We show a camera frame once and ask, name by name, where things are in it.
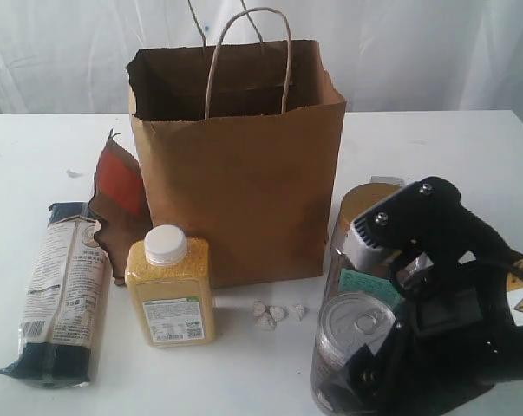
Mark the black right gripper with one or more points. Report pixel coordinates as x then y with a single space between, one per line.
465 287

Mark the clear can pull-tab lid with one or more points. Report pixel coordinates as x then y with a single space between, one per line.
347 322

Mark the clear jar gold lid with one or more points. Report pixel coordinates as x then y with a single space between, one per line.
342 276

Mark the brown paper bag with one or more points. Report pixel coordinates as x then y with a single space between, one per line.
238 144

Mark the white wrapped candy right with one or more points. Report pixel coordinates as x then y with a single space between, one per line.
297 311

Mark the white wrapped candy middle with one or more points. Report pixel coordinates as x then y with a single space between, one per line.
277 313

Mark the small blue white milk carton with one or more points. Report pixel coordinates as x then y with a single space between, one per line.
388 180

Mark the white wrapped candy far left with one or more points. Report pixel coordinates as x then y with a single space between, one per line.
258 308

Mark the yellow millet bottle white cap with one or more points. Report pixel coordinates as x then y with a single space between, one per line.
168 278

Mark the brown red snack pouch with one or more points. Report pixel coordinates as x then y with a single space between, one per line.
120 205

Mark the noodle packet dark blue ends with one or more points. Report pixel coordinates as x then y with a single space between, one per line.
58 324

